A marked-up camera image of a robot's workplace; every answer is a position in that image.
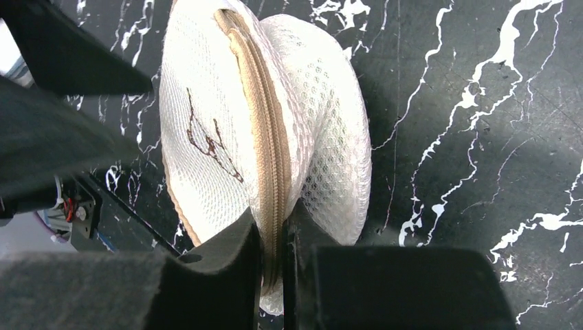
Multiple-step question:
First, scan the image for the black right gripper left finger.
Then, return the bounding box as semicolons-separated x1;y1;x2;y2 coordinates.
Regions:
1;217;260;329

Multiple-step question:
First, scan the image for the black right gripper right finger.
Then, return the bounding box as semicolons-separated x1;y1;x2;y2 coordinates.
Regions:
283;202;516;329

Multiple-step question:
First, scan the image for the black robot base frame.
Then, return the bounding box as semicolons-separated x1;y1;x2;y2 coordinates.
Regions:
36;173;183;259

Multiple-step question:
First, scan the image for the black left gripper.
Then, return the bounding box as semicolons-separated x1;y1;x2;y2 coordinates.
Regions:
1;1;153;215

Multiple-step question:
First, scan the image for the white mesh laundry bag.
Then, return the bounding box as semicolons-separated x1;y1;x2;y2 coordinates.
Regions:
159;1;372;316

